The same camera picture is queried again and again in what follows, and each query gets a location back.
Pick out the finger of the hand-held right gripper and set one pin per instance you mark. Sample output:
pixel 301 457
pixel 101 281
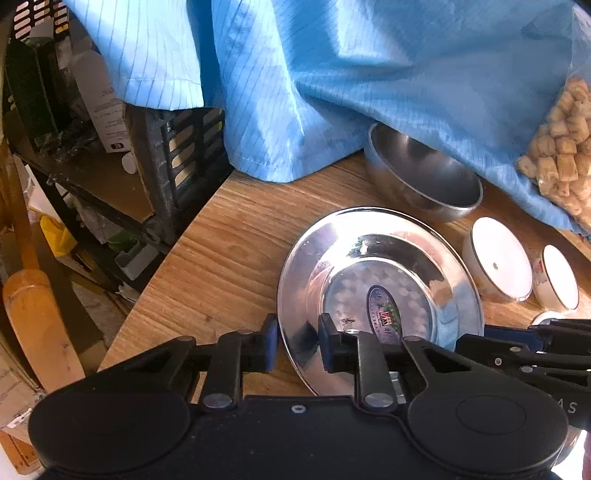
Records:
pixel 561 331
pixel 508 357

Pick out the white cardboard box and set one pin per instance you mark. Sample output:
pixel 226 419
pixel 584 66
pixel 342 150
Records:
pixel 104 101

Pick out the stainless steel bowl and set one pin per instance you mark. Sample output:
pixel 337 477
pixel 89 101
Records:
pixel 425 175

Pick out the yellow plastic object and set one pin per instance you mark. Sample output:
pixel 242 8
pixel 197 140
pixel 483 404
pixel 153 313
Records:
pixel 56 235

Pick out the clear bag of beige snacks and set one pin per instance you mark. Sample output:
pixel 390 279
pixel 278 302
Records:
pixel 565 147

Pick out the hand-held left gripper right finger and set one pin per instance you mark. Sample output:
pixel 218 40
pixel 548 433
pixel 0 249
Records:
pixel 328 346

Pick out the blue striped cloth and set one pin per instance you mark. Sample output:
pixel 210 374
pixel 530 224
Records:
pixel 351 74

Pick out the white red-rimmed bowl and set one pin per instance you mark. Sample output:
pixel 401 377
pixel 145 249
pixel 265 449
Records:
pixel 559 277
pixel 545 318
pixel 501 258

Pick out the brown cardboard box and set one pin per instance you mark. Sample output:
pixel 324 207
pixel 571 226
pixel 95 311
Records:
pixel 16 406

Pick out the steel plate with oval sticker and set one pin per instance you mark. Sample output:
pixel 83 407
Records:
pixel 364 258

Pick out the brown cardboard sheet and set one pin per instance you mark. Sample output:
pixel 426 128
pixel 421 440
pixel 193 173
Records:
pixel 108 184

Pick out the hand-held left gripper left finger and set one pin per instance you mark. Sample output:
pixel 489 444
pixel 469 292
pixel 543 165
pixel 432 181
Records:
pixel 270 344

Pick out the black metal rack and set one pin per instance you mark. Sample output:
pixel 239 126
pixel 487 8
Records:
pixel 83 194

